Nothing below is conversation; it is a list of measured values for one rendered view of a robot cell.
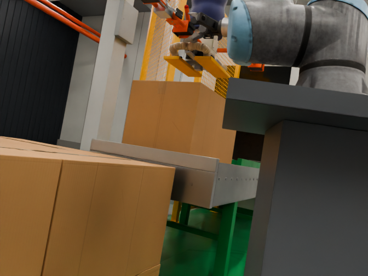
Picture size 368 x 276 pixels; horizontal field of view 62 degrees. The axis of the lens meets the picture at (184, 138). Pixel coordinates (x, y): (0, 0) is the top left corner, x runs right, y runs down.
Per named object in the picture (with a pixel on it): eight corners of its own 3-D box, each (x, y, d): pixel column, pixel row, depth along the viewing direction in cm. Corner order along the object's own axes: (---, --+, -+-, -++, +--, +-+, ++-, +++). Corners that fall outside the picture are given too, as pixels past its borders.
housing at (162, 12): (160, 18, 144) (161, 9, 144) (172, 18, 141) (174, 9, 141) (152, 11, 138) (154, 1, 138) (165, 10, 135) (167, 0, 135)
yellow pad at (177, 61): (188, 76, 202) (189, 69, 202) (201, 77, 198) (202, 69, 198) (162, 58, 172) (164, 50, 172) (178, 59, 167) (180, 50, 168)
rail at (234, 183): (282, 189, 337) (285, 172, 338) (288, 190, 335) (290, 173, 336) (201, 204, 132) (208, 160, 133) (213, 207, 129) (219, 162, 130)
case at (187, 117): (175, 161, 212) (184, 104, 214) (230, 171, 193) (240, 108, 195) (119, 154, 159) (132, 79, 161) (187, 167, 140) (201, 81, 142)
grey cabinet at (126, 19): (128, 44, 267) (133, 11, 269) (133, 44, 265) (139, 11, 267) (113, 35, 250) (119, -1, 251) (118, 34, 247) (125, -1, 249)
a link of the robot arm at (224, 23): (228, 32, 143) (231, 12, 143) (218, 32, 145) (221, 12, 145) (233, 40, 151) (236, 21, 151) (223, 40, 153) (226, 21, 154)
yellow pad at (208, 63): (214, 78, 194) (216, 70, 194) (230, 78, 190) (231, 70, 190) (193, 59, 163) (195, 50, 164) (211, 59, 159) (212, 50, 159)
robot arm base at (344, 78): (356, 121, 83) (359, 85, 84) (387, 103, 64) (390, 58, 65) (283, 114, 87) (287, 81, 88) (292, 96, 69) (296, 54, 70)
